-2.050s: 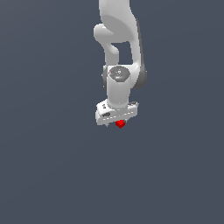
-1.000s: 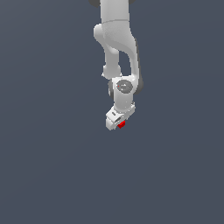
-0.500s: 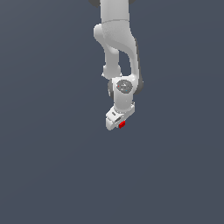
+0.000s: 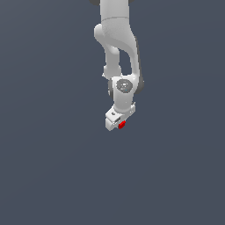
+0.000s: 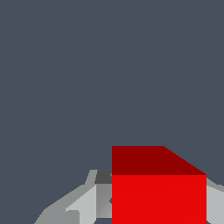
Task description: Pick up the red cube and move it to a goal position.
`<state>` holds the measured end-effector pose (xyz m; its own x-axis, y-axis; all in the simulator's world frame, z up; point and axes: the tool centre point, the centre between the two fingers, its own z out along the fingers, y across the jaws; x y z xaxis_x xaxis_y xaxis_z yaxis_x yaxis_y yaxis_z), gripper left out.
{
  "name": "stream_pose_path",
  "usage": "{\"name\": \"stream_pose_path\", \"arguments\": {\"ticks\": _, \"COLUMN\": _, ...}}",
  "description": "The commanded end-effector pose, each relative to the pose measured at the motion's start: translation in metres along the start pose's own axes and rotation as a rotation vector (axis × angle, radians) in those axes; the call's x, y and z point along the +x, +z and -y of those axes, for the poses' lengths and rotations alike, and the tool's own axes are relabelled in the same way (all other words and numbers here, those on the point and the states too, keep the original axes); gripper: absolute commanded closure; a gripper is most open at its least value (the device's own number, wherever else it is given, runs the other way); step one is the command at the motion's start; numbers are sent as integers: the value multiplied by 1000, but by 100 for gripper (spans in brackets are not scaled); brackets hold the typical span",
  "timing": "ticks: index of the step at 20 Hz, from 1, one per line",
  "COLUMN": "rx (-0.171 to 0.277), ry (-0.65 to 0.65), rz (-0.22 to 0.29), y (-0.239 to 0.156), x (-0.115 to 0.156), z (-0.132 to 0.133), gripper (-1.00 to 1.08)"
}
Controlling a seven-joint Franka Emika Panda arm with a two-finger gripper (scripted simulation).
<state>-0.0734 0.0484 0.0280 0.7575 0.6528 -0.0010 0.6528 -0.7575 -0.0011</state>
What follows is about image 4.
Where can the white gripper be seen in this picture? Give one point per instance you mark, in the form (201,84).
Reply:
(114,117)

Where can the small red cube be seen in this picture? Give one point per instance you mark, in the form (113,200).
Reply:
(122,124)

